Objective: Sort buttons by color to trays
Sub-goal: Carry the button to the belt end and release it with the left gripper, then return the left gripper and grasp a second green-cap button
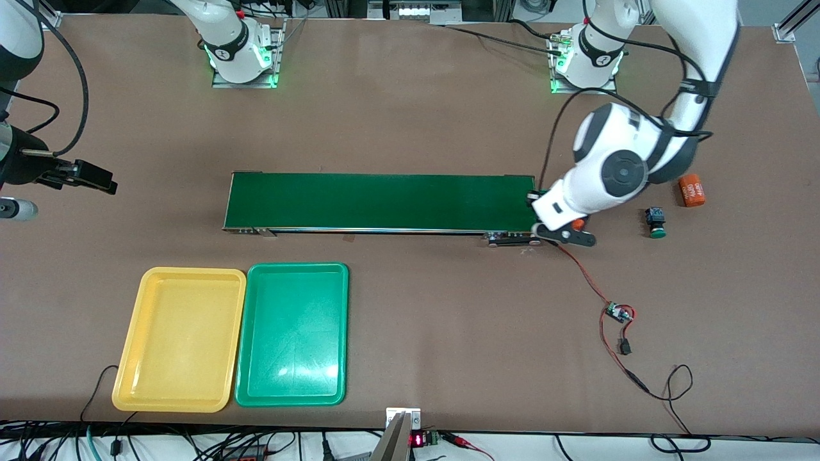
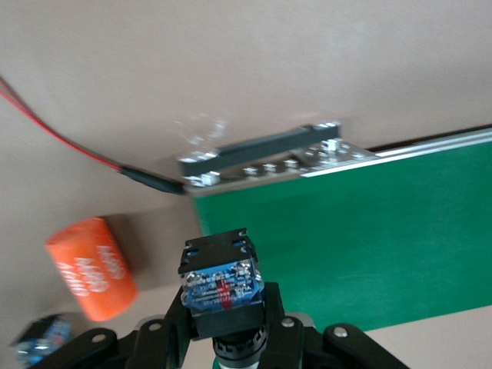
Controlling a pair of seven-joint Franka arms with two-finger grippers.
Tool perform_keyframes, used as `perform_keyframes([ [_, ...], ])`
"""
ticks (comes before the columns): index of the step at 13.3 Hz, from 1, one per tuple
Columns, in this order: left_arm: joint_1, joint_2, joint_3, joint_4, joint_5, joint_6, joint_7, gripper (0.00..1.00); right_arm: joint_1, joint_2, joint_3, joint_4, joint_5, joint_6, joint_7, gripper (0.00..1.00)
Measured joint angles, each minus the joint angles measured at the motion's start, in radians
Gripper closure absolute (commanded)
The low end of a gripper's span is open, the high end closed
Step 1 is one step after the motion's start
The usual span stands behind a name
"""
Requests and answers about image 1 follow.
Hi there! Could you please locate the green plastic tray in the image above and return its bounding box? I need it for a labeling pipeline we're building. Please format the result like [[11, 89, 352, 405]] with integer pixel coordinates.
[[235, 263, 350, 407]]

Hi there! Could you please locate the aluminium frame profile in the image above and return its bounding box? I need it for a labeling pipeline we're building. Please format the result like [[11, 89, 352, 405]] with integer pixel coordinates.
[[26, 0, 63, 29], [773, 0, 820, 44]]

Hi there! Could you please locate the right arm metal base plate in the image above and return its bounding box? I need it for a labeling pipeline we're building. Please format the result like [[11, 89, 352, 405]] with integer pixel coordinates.
[[211, 19, 286, 89]]

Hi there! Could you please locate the yellow plastic tray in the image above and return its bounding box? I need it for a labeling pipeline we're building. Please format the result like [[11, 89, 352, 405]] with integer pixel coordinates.
[[112, 267, 247, 413]]

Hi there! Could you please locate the black power cable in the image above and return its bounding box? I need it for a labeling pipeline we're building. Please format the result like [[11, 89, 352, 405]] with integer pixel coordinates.
[[647, 364, 712, 454]]

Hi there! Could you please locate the red black motor wire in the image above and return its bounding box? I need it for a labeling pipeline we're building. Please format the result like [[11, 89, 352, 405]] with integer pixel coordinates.
[[540, 234, 616, 308]]

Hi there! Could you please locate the red clip lead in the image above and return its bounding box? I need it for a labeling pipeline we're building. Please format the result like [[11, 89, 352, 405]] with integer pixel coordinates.
[[442, 432, 494, 461]]

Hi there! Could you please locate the metal box with lights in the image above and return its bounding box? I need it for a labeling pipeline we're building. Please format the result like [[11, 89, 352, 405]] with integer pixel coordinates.
[[367, 0, 463, 21]]

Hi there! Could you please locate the thin black cable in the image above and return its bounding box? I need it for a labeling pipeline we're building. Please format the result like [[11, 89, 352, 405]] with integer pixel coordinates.
[[80, 365, 121, 423]]

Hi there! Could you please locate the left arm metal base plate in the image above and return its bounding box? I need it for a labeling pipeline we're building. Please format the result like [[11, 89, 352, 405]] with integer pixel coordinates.
[[548, 32, 619, 95]]

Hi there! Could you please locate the grey metal stand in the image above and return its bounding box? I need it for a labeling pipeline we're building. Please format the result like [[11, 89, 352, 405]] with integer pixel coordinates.
[[370, 413, 411, 461]]

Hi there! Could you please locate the green mushroom push button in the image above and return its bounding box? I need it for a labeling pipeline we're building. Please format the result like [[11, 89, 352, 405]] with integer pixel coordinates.
[[644, 207, 668, 239]]

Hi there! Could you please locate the green conveyor belt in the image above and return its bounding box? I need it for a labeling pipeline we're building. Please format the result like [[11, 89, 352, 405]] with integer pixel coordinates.
[[222, 171, 542, 247]]

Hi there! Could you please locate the red black power wire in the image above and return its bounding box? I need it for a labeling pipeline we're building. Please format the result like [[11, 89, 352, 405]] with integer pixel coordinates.
[[599, 306, 651, 392]]

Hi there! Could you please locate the teal cable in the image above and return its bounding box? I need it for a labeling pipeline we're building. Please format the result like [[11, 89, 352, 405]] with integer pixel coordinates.
[[80, 426, 103, 461]]

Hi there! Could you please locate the thick black cable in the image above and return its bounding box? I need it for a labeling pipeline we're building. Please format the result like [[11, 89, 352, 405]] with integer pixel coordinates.
[[442, 19, 564, 58]]

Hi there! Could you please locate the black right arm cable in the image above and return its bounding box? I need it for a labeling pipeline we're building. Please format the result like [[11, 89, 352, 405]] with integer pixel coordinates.
[[0, 0, 90, 158]]

